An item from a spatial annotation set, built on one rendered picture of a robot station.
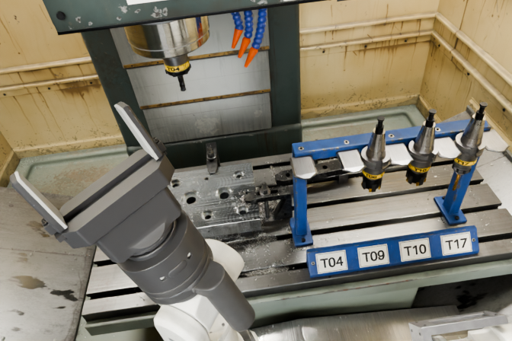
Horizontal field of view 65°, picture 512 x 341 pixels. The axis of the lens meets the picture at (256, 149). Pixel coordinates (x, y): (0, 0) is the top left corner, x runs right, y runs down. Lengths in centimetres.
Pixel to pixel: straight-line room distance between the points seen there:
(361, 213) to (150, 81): 80
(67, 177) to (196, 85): 94
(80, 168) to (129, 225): 171
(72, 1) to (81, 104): 140
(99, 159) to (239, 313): 169
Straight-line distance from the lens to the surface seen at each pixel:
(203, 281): 46
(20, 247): 168
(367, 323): 122
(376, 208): 126
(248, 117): 148
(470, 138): 100
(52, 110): 205
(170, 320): 50
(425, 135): 94
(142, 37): 76
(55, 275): 161
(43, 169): 221
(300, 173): 90
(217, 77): 137
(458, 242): 119
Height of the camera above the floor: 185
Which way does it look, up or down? 41 degrees down
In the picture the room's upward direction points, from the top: 7 degrees counter-clockwise
